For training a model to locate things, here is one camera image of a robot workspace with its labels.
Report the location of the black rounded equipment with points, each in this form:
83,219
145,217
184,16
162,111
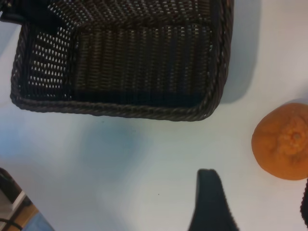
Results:
8,185

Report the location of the blue floor mat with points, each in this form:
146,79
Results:
38,223

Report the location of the white furniture panel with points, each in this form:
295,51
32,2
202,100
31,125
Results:
20,202

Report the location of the dark brown wicker basket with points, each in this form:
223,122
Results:
144,60

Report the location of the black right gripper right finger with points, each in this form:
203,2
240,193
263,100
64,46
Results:
305,207

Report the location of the orange fruit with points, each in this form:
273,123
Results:
281,144

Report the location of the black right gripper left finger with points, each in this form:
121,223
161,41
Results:
211,207

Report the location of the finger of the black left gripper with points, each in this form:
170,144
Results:
12,17
45,16

